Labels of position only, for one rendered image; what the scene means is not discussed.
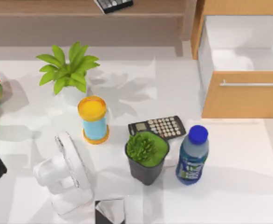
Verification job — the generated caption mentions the long metal drawer handle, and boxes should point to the long metal drawer handle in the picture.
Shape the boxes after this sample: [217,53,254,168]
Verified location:
[219,79,273,87]

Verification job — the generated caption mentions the pale wooden drawer front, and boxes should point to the pale wooden drawer front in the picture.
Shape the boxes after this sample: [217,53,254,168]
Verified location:
[201,70,273,119]

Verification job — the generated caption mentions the blue bottle with blue cap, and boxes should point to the blue bottle with blue cap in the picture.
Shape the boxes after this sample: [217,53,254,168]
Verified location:
[175,125,210,185]

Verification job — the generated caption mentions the black calculator with white keys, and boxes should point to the black calculator with white keys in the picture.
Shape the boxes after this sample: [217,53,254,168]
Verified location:
[128,115,187,141]

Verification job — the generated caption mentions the yellow and blue canister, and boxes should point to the yellow and blue canister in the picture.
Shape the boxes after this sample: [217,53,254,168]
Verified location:
[77,96,110,146]

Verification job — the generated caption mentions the white drawer inside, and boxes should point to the white drawer inside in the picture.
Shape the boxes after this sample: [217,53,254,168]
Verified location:
[197,14,273,98]

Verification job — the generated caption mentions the white desk fan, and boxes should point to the white desk fan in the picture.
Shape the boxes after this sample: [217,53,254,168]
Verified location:
[32,131,95,220]

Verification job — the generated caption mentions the leafy plant in white pot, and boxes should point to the leafy plant in white pot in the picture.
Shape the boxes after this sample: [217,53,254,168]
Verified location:
[35,41,101,106]

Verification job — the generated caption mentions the wooden open shelf unit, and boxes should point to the wooden open shelf unit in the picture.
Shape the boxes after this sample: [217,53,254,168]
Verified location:
[0,0,193,42]

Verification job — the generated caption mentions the shiny black box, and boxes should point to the shiny black box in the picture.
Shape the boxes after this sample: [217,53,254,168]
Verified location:
[95,198,127,224]

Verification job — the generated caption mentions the green plant in black pot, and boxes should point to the green plant in black pot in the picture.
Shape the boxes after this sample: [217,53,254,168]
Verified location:
[124,131,171,186]

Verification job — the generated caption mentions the wooden cupboard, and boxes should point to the wooden cupboard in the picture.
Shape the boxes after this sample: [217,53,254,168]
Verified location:
[189,0,273,61]

